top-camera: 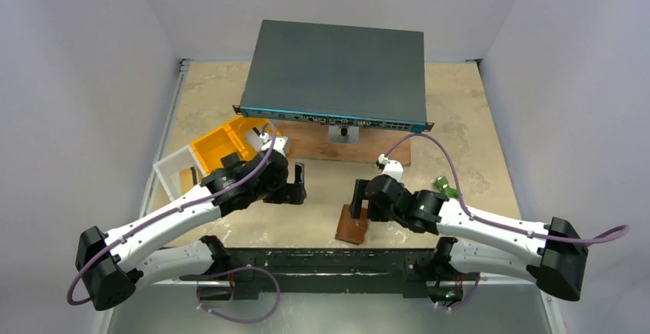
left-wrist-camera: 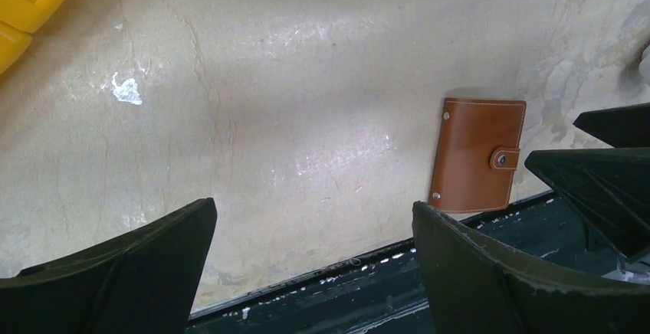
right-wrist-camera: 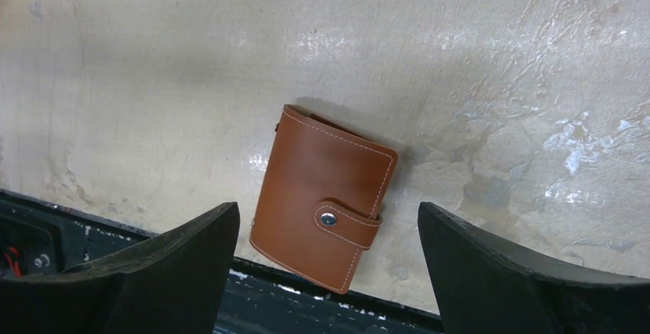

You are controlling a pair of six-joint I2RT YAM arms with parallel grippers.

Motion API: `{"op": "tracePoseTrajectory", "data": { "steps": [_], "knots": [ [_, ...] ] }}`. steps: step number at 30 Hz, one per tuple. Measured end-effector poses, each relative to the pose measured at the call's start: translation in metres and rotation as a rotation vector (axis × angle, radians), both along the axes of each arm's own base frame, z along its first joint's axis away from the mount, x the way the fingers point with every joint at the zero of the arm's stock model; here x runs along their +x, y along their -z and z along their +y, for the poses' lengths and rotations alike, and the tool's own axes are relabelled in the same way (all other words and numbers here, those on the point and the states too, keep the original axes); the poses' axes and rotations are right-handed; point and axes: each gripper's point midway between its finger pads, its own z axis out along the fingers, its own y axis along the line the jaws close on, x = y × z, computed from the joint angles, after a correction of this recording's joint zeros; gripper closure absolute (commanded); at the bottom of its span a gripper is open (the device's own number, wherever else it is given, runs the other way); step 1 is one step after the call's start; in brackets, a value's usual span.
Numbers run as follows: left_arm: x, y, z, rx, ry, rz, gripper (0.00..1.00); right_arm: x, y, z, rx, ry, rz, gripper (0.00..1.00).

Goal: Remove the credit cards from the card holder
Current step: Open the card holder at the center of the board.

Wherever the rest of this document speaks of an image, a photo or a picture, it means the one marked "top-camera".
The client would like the green toy figure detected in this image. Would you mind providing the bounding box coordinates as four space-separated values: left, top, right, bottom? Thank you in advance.
432 175 458 198

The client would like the grey blue network switch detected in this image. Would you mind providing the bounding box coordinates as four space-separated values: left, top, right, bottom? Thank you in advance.
233 20 433 133

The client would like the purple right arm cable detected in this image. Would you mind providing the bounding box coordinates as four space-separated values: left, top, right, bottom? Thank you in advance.
378 133 630 247

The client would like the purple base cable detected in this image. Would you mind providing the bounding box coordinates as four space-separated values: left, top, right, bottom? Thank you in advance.
434 273 482 313
195 265 281 324

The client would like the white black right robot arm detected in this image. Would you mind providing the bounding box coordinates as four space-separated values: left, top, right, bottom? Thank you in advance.
350 175 589 302

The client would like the yellow plastic bin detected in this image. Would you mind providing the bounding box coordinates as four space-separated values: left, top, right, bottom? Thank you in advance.
190 116 267 175

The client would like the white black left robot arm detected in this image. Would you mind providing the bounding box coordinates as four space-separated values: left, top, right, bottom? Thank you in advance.
67 149 307 311

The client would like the brown wooden board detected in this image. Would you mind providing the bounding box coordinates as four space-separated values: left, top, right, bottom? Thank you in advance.
274 120 407 164

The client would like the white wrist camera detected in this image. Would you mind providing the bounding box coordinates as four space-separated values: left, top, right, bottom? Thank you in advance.
376 154 404 182
259 133 290 156

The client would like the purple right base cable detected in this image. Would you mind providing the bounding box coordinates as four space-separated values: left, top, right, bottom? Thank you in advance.
434 273 482 313

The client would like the white plastic bin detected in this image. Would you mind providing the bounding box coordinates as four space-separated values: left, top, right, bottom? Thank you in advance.
153 145 206 201

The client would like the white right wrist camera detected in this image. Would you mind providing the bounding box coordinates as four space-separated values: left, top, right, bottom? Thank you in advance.
376 154 404 182

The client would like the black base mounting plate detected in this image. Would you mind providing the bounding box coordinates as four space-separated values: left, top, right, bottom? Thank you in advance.
195 248 469 303

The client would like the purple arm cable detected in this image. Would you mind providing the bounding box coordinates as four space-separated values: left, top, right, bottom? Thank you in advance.
67 121 278 306
378 133 630 247

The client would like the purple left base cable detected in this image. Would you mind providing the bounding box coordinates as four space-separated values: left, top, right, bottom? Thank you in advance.
195 265 281 324

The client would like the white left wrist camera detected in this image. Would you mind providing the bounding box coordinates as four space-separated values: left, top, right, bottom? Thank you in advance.
259 133 290 156

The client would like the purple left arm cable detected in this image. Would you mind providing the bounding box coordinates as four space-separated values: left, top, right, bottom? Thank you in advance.
67 121 278 306

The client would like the grey metal camera stand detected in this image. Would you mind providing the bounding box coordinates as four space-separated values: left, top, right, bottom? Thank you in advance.
328 125 359 144

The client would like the brown leather card holder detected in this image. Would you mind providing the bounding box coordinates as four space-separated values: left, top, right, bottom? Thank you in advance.
334 204 369 245

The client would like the aluminium frame rail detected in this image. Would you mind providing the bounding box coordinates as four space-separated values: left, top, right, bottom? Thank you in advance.
138 58 192 218

